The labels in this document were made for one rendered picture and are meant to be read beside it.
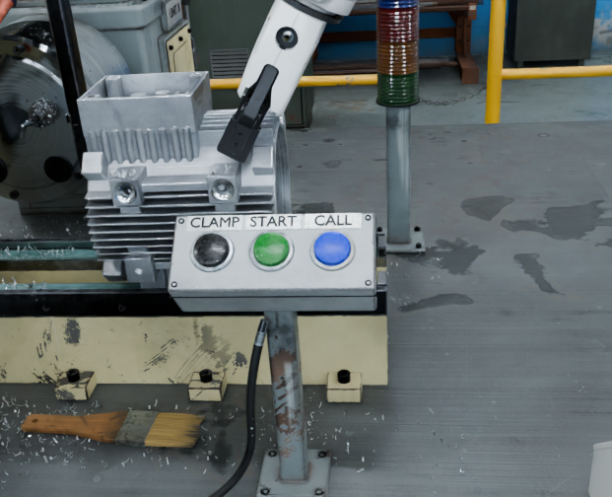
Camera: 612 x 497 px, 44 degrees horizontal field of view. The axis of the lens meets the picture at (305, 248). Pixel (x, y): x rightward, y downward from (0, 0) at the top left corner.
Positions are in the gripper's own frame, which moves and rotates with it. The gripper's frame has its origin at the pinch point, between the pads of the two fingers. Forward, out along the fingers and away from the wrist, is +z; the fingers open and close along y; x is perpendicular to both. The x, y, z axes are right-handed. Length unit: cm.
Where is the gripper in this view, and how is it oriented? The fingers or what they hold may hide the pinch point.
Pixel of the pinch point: (238, 138)
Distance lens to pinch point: 78.5
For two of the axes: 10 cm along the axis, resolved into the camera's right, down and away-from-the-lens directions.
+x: -8.9, -4.4, -1.3
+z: -4.5, 7.8, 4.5
